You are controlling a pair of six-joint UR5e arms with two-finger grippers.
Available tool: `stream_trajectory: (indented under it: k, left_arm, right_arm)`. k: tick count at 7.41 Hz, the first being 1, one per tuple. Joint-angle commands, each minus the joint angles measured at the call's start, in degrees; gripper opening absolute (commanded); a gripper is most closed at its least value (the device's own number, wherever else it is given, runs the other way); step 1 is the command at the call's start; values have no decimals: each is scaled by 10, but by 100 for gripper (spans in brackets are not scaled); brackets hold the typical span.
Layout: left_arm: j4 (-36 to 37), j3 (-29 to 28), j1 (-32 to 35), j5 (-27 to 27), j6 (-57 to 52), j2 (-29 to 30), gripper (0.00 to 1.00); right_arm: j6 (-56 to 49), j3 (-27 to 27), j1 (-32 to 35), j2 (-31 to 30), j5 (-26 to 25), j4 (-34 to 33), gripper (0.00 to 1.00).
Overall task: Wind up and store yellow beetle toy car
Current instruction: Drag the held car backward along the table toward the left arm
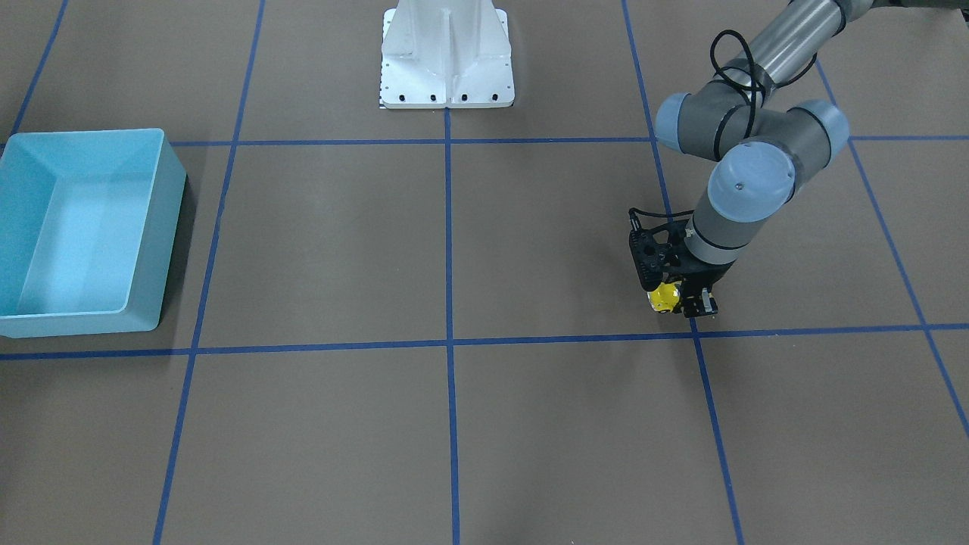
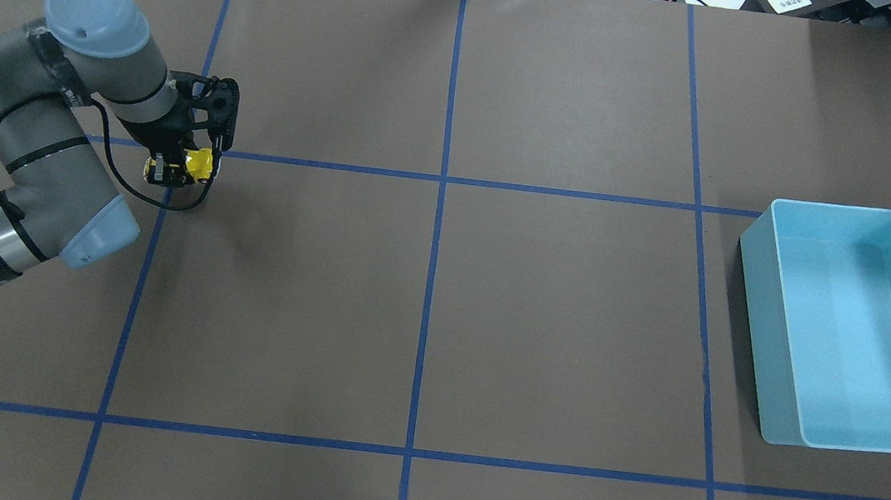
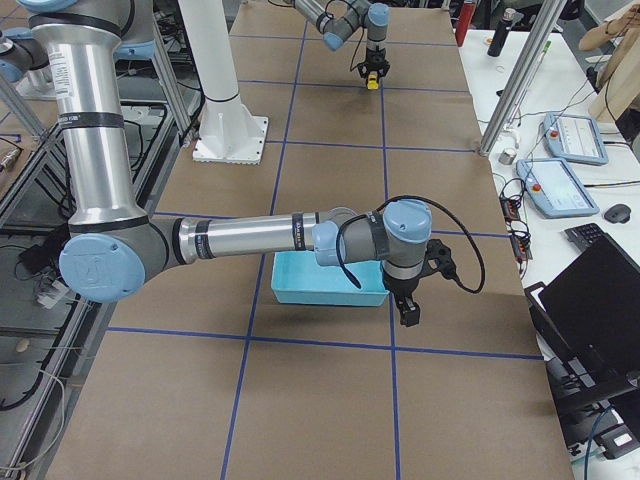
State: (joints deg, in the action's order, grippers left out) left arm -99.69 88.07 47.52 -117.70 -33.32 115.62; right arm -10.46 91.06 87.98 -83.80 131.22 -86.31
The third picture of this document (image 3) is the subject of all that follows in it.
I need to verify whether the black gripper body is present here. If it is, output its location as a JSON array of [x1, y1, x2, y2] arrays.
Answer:
[[357, 48, 389, 79], [383, 272, 419, 306]]

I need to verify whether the yellow beetle toy car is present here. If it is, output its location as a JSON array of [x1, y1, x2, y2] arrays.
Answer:
[[366, 72, 379, 91]]

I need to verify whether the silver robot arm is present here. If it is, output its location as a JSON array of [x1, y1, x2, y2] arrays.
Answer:
[[286, 1, 390, 90], [25, 1, 435, 327]]

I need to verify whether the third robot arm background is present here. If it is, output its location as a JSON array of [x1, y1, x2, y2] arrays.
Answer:
[[1, 27, 49, 83]]

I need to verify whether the light blue plastic bin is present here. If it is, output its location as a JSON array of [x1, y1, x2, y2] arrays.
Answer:
[[271, 251, 388, 307]]

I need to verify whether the black bottle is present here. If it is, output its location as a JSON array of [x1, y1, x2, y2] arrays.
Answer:
[[487, 8, 516, 57]]

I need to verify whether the black usb hub board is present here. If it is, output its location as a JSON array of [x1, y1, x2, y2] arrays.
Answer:
[[500, 196, 533, 263]]

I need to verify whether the small metal cylinder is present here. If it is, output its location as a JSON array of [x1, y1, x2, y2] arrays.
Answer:
[[498, 147, 518, 165]]

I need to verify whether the lower teach pendant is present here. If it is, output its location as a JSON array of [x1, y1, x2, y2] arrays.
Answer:
[[515, 158, 600, 219]]

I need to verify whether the teach pendant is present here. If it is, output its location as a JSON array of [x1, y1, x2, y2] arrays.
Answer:
[[542, 111, 609, 166], [515, 158, 600, 219]]

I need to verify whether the black laptop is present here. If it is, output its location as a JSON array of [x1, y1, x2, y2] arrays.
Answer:
[[539, 235, 639, 378]]

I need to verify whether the black keyboard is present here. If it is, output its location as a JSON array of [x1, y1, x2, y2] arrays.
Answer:
[[564, 223, 605, 252]]

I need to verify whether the upper teach pendant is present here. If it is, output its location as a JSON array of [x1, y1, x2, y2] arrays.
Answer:
[[542, 111, 609, 166]]

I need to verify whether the black computer mouse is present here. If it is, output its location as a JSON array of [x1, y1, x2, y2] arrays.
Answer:
[[603, 203, 631, 224]]

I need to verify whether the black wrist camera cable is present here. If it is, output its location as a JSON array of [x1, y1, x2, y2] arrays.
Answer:
[[335, 196, 486, 294]]

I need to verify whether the white pedestal column base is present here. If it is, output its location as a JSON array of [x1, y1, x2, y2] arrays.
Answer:
[[179, 0, 269, 165]]

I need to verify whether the aluminium frame post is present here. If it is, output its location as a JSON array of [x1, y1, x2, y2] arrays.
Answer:
[[478, 0, 566, 157]]

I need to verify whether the aluminium side frame rack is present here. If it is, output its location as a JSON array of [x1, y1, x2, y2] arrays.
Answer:
[[1, 24, 177, 479]]

